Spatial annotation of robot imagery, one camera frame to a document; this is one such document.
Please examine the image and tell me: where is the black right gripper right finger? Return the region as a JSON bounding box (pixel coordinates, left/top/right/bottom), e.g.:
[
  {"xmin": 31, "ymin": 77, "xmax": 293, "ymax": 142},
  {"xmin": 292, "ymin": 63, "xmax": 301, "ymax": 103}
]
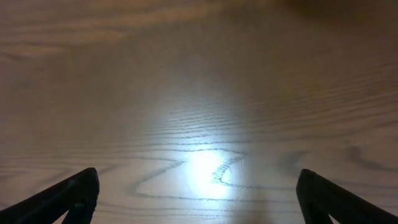
[{"xmin": 296, "ymin": 169, "xmax": 397, "ymax": 224}]

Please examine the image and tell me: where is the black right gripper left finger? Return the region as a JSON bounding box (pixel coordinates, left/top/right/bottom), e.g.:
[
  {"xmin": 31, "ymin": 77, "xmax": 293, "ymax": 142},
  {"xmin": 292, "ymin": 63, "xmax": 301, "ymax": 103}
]
[{"xmin": 1, "ymin": 167, "xmax": 100, "ymax": 224}]

